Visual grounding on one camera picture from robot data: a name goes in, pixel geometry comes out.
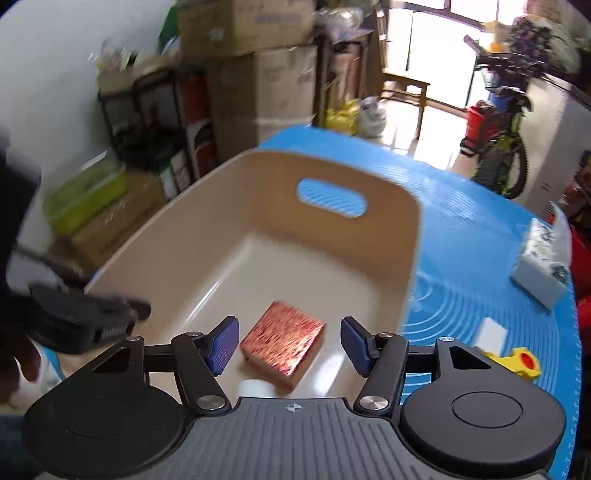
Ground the white appliance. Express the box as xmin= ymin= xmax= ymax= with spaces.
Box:
xmin=522 ymin=74 xmax=591 ymax=222

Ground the red bucket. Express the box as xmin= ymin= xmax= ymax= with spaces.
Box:
xmin=464 ymin=104 xmax=497 ymax=155

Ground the white charger plug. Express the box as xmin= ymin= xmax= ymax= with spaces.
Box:
xmin=473 ymin=318 xmax=505 ymax=349

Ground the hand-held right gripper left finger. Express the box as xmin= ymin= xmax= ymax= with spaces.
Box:
xmin=69 ymin=316 xmax=241 ymax=418

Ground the brown taped cardboard box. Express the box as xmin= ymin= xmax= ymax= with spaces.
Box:
xmin=71 ymin=173 xmax=167 ymax=273

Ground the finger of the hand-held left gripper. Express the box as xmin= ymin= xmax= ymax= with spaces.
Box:
xmin=117 ymin=298 xmax=152 ymax=321

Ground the red and white appliance box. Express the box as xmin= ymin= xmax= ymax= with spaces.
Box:
xmin=187 ymin=120 xmax=218 ymax=181

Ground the floral cloth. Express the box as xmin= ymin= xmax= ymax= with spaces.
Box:
xmin=508 ymin=16 xmax=583 ymax=77

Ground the black shelf cart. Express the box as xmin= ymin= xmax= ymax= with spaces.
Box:
xmin=97 ymin=69 xmax=218 ymax=185

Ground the red patterned gift box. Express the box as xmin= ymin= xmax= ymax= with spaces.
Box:
xmin=240 ymin=301 xmax=326 ymax=389

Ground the large wrapped cardboard box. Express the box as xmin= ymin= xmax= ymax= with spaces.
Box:
xmin=208 ymin=46 xmax=319 ymax=162

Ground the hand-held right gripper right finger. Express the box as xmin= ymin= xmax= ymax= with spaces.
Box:
xmin=340 ymin=316 xmax=509 ymax=416

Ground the beige plastic basin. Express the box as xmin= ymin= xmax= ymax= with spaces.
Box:
xmin=85 ymin=148 xmax=423 ymax=400

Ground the green bicycle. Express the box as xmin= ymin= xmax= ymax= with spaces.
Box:
xmin=462 ymin=34 xmax=536 ymax=199

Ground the white tissue pack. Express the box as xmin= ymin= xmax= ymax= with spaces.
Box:
xmin=510 ymin=217 xmax=573 ymax=309

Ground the blue silicone mat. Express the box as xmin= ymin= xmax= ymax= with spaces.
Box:
xmin=254 ymin=127 xmax=578 ymax=478

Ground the white plastic bag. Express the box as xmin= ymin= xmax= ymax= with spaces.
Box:
xmin=360 ymin=97 xmax=387 ymax=139

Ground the printed cardboard box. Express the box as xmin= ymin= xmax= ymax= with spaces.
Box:
xmin=178 ymin=0 xmax=319 ymax=57

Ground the open cardboard box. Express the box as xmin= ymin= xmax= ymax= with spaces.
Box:
xmin=97 ymin=44 xmax=181 ymax=93

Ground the green lidded plastic container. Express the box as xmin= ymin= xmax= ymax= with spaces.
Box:
xmin=44 ymin=161 xmax=127 ymax=236

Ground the green bag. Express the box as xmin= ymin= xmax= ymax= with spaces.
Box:
xmin=159 ymin=4 xmax=181 ymax=51

